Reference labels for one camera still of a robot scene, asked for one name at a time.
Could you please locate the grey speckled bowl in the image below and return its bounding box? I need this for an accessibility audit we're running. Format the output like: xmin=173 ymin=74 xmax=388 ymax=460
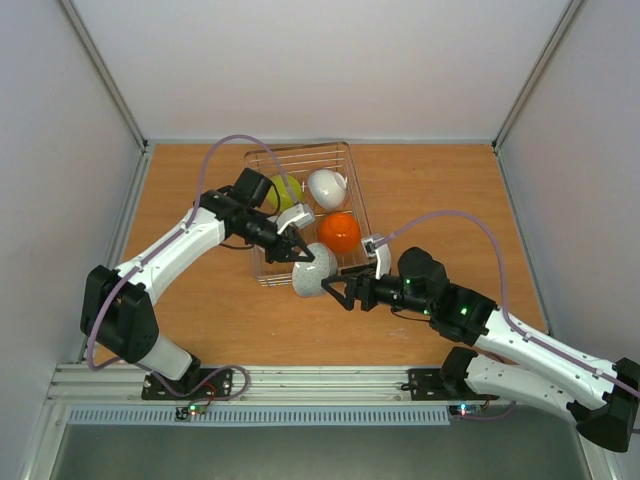
xmin=292 ymin=242 xmax=338 ymax=298

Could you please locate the green white bowl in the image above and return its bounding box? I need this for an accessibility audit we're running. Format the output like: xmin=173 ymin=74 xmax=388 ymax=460
xmin=267 ymin=175 xmax=303 ymax=212

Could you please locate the white ceramic bowl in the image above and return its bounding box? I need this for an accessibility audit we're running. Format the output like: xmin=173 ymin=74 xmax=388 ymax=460
xmin=307 ymin=169 xmax=347 ymax=210

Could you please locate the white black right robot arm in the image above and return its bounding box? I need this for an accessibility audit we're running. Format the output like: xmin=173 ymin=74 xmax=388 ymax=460
xmin=322 ymin=247 xmax=639 ymax=453

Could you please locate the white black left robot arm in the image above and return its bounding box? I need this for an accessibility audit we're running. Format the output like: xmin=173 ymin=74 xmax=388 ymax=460
xmin=81 ymin=168 xmax=314 ymax=398

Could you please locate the right small circuit board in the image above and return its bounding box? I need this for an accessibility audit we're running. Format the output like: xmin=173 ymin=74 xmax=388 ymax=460
xmin=449 ymin=403 xmax=484 ymax=417

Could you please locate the small circuit board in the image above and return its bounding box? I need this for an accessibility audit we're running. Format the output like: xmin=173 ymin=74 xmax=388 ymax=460
xmin=174 ymin=405 xmax=208 ymax=421
xmin=449 ymin=403 xmax=484 ymax=417

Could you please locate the left small circuit board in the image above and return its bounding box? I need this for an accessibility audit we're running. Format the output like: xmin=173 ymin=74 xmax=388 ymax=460
xmin=174 ymin=405 xmax=208 ymax=421

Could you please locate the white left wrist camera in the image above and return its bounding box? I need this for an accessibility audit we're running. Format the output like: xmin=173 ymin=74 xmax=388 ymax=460
xmin=276 ymin=203 xmax=315 ymax=234

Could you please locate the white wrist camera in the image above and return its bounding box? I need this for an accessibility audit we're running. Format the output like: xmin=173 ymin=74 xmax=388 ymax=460
xmin=276 ymin=203 xmax=315 ymax=234
xmin=361 ymin=234 xmax=392 ymax=280

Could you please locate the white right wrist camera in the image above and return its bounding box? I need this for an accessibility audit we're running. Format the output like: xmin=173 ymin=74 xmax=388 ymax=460
xmin=361 ymin=234 xmax=392 ymax=280

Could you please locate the silver wire dish rack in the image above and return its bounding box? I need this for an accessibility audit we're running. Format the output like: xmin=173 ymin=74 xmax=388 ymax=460
xmin=244 ymin=141 xmax=371 ymax=287

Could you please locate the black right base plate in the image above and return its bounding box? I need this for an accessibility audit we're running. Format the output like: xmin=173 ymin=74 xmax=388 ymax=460
xmin=401 ymin=368 xmax=488 ymax=402

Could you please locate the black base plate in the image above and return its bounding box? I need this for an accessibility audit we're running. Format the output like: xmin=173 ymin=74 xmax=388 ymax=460
xmin=141 ymin=367 xmax=234 ymax=401
xmin=401 ymin=368 xmax=488 ymax=402

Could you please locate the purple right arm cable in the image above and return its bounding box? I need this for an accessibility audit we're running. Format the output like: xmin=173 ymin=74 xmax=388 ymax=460
xmin=382 ymin=209 xmax=640 ymax=434

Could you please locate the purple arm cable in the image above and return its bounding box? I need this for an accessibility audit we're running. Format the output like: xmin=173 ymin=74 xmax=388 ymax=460
xmin=85 ymin=134 xmax=306 ymax=401
xmin=382 ymin=209 xmax=640 ymax=434

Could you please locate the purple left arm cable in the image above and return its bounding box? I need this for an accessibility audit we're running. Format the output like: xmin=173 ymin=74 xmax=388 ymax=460
xmin=85 ymin=134 xmax=306 ymax=401

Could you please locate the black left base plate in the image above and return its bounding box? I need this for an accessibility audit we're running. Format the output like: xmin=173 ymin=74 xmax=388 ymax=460
xmin=141 ymin=367 xmax=234 ymax=401

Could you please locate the aluminium front rail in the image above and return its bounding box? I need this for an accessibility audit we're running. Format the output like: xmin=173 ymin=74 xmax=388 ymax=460
xmin=45 ymin=363 xmax=596 ymax=405

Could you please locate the grey slotted cable duct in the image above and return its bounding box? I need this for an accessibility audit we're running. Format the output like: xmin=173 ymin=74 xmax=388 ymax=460
xmin=68 ymin=405 xmax=450 ymax=428

